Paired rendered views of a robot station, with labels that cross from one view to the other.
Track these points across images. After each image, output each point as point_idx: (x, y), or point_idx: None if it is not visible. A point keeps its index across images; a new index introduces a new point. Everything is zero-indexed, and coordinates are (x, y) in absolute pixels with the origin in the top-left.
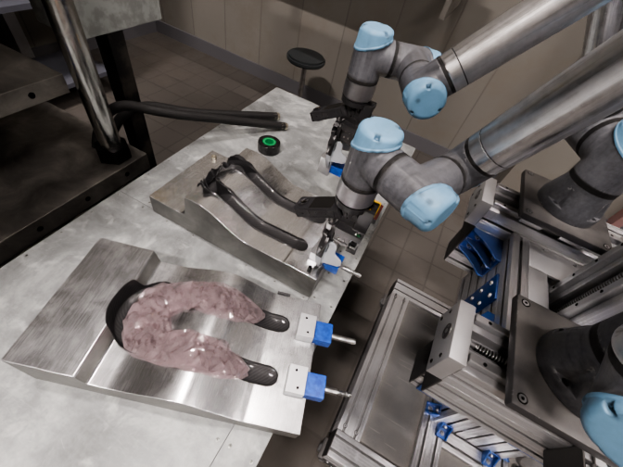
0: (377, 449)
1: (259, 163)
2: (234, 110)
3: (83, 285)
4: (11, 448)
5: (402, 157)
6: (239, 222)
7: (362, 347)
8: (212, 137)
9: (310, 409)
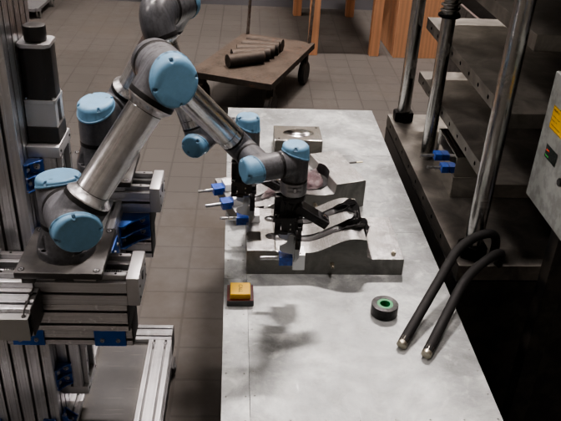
0: (129, 346)
1: (344, 234)
2: (450, 305)
3: (344, 168)
4: None
5: (232, 117)
6: None
7: None
8: (440, 297)
9: (196, 392)
